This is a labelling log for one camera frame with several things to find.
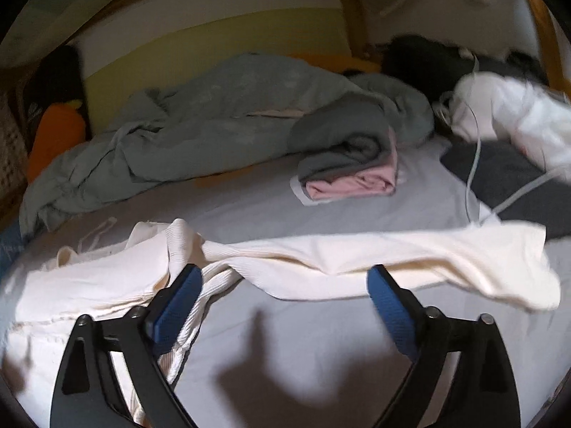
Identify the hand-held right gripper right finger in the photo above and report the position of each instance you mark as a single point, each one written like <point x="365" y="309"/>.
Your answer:
<point x="392" y="316"/>

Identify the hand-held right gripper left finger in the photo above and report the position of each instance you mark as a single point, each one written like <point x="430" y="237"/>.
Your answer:
<point x="176" y="307"/>

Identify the cream knit sweater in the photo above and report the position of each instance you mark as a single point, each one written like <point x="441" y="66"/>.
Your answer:
<point x="312" y="263"/>

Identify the grey bed sheet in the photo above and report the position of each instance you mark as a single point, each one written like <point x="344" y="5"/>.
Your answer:
<point x="357" y="223"/>

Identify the pink folded garment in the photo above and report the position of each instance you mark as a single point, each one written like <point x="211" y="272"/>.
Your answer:
<point x="357" y="185"/>

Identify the grey-green duvet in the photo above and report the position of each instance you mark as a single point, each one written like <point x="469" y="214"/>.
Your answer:
<point x="200" y="133"/>

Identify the blue pillow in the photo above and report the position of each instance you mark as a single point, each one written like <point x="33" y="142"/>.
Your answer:
<point x="9" y="245"/>

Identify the grey folded garment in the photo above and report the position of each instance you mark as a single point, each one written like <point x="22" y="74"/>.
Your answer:
<point x="343" y="142"/>

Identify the dark grey blanket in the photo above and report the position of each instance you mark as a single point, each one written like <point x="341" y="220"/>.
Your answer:
<point x="504" y="174"/>

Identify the orange carrot plush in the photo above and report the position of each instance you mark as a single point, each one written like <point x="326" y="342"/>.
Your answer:
<point x="58" y="138"/>

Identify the white cloth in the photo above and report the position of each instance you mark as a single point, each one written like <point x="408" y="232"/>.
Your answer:
<point x="513" y="107"/>

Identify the black printed cushion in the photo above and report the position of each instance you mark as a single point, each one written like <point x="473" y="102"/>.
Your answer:
<point x="58" y="80"/>

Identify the black bag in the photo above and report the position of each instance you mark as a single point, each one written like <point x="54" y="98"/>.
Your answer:
<point x="424" y="58"/>

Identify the patchwork canopy cloth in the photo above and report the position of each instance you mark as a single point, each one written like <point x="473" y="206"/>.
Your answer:
<point x="53" y="4"/>

